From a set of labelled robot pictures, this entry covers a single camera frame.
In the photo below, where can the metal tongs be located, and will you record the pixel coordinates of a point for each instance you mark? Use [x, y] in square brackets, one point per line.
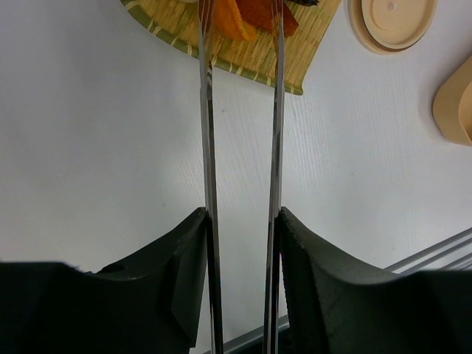
[272, 274]

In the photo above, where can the tan rectangular lunch box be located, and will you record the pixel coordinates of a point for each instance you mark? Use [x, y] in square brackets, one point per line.
[452, 106]

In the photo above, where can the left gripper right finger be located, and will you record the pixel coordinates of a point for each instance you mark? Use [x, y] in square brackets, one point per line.
[340, 304]

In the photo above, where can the red-orange food slice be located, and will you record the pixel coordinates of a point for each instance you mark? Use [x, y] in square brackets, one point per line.
[259, 14]

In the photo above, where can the black sea cucumber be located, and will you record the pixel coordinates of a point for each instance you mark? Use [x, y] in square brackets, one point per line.
[307, 3]

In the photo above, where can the bamboo fan-shaped tray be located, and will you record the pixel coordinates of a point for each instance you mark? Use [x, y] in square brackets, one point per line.
[176, 23]

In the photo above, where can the round beige lid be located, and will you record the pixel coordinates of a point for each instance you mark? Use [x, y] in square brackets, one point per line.
[387, 27]

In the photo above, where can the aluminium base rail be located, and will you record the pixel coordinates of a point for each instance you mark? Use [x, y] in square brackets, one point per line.
[453, 253]

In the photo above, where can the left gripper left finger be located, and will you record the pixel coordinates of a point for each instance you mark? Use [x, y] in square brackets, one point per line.
[147, 302]

